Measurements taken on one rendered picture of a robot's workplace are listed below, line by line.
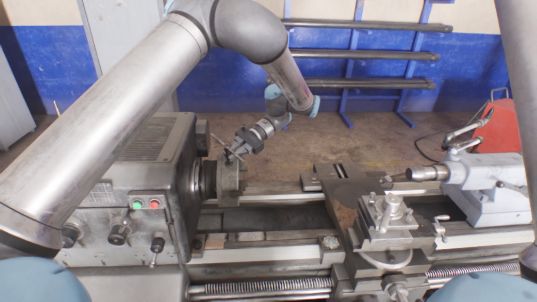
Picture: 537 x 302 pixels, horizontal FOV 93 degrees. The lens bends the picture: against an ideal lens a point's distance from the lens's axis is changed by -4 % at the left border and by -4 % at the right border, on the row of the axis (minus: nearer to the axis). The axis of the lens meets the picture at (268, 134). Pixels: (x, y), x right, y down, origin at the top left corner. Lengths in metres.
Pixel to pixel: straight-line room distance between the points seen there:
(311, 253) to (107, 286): 0.87
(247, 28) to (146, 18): 3.62
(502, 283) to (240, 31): 0.55
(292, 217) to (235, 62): 2.94
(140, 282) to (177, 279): 0.15
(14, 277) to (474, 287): 0.46
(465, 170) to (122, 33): 4.07
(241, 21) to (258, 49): 0.07
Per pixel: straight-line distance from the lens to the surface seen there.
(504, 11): 0.50
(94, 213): 1.13
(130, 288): 1.34
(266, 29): 0.60
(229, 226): 1.55
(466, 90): 5.68
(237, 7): 0.59
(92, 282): 1.40
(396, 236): 1.18
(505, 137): 3.98
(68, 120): 0.50
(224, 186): 1.14
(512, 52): 0.48
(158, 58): 0.54
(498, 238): 1.79
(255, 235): 1.36
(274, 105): 1.12
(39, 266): 0.38
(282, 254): 1.30
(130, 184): 1.01
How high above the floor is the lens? 1.89
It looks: 30 degrees down
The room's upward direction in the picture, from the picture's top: 2 degrees clockwise
